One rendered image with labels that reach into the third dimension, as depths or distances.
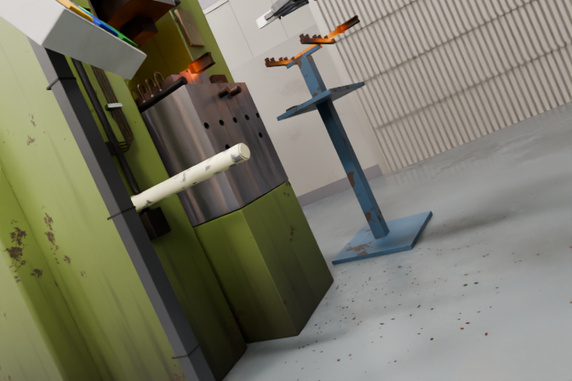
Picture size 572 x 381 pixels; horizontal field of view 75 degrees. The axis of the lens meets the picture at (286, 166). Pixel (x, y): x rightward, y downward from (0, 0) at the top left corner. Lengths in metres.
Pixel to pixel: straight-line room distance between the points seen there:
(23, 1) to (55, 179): 0.65
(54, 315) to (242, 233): 0.69
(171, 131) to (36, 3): 0.65
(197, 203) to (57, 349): 0.65
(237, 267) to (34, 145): 0.75
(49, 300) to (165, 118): 0.73
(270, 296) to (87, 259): 0.60
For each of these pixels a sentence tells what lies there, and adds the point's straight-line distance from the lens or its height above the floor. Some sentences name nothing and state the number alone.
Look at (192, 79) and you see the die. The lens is 1.43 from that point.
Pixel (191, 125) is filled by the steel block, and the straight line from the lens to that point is 1.28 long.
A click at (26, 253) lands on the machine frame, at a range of 1.54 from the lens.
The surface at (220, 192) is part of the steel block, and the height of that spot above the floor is 0.54.
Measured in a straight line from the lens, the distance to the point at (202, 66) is 1.43.
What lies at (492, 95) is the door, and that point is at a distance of 3.77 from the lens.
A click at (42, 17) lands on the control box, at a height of 0.96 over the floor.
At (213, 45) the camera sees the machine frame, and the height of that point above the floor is 1.20.
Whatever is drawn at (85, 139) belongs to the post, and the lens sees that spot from 0.92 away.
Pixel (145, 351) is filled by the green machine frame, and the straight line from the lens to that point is 1.35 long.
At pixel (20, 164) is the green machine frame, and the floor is 0.89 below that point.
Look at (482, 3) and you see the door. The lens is 3.85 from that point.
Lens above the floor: 0.57
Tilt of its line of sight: 2 degrees down
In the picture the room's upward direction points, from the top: 24 degrees counter-clockwise
